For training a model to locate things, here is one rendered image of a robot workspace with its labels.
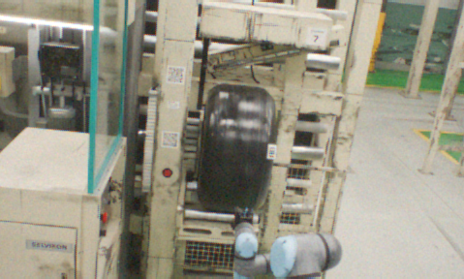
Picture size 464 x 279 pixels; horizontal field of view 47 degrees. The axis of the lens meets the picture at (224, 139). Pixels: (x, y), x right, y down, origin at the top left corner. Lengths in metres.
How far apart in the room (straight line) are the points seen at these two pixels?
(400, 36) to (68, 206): 10.87
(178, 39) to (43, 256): 1.00
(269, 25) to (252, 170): 0.71
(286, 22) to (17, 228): 1.45
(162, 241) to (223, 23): 1.05
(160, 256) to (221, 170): 0.64
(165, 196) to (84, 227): 0.76
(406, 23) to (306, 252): 10.78
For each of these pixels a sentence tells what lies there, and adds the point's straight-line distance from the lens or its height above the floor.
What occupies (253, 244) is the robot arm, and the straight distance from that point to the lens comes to 1.89.
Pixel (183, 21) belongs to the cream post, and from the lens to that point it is 2.24.
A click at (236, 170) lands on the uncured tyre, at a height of 1.19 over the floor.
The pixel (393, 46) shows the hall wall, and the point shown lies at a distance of 12.18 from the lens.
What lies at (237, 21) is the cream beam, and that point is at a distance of 2.50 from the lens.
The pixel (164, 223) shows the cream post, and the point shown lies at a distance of 2.53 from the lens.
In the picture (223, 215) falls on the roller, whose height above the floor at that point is 0.91.
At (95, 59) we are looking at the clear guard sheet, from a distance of 1.58.
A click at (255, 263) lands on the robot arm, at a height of 0.99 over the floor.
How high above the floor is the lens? 2.03
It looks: 19 degrees down
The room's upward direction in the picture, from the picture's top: 7 degrees clockwise
